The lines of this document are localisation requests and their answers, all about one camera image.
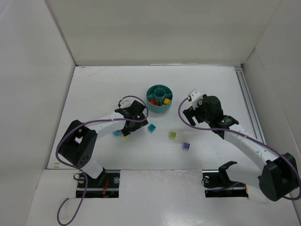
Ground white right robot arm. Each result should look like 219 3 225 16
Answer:
178 89 301 202

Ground teal flower lego piece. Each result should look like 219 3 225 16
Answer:
113 130 122 137

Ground teal square lego brick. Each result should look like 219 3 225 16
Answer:
148 124 156 132

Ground aluminium rail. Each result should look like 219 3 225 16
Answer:
234 66 266 144

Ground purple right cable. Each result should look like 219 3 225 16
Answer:
178 97 301 200

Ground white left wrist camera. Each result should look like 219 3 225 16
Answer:
118 99 131 108

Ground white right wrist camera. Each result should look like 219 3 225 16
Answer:
188 89 203 110

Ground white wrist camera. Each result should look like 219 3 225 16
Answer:
118 99 131 108
188 89 203 110

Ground yellow orange lego brick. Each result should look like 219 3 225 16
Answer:
163 98 171 105

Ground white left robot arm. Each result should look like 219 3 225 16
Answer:
55 100 148 186

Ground teal round divided container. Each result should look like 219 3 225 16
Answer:
146 84 173 113

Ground purple lego brick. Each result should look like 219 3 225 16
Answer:
182 142 190 150

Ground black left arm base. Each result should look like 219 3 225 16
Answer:
73 170 120 198

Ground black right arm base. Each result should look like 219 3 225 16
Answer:
201 161 249 198

